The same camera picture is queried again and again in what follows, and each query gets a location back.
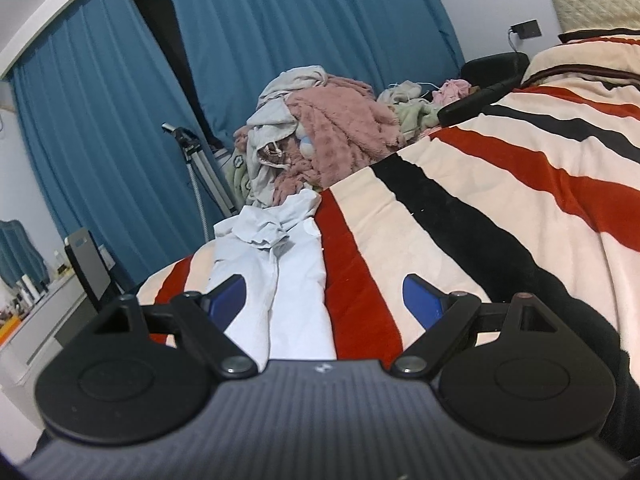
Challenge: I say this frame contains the black chair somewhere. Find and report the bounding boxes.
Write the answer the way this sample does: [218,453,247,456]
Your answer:
[64,227,123,311]

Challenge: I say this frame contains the white t-shirt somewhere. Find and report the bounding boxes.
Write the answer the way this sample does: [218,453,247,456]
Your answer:
[207,189,337,368]

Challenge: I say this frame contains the green printed blanket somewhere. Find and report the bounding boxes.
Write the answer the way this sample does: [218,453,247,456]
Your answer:
[225,152,256,206]

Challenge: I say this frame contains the group of cosmetic bottles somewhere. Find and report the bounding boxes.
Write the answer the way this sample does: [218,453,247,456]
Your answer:
[0,250,76,321]

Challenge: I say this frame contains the pink fluffy blanket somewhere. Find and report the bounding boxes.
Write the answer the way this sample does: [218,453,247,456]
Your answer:
[234,77,408,206]

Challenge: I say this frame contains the black armchair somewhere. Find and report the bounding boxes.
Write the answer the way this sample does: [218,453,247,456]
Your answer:
[437,51,531,126]

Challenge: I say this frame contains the small pink garment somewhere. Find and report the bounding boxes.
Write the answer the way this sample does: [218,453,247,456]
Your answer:
[432,79,473,107]

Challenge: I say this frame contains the white dresser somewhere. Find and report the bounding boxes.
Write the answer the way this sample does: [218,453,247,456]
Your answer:
[0,275,91,431]

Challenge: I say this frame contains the beige garment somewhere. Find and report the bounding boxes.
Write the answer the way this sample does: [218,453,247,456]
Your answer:
[257,65,328,106]

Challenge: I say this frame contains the grey hoodie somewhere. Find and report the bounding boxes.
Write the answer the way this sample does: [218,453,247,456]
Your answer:
[245,97,301,208]

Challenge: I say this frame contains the dark window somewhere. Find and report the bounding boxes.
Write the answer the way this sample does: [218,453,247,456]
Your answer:
[131,0,221,148]

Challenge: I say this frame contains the blue curtain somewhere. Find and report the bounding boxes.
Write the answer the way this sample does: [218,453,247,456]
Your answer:
[10,0,223,291]
[152,0,466,146]

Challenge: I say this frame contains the wide black wall outlet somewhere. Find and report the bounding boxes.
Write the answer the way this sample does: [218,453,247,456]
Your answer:
[509,19,543,40]

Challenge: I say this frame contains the wavy blue-framed mirror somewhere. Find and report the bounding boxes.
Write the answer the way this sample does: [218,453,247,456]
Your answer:
[0,219,51,288]

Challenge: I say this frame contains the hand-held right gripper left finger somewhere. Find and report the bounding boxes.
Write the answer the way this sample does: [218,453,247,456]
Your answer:
[95,273,260,378]

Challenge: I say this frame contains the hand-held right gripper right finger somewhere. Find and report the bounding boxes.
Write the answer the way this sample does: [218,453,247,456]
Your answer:
[389,273,558,378]

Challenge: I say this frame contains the striped fleece blanket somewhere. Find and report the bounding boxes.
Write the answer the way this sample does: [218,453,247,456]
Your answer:
[136,27,640,461]

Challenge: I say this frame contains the silver tripod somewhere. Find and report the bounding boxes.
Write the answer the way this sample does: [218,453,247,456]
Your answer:
[161,122,238,246]

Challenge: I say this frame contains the cream green garment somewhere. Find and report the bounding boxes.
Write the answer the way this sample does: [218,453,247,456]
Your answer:
[377,80,443,138]

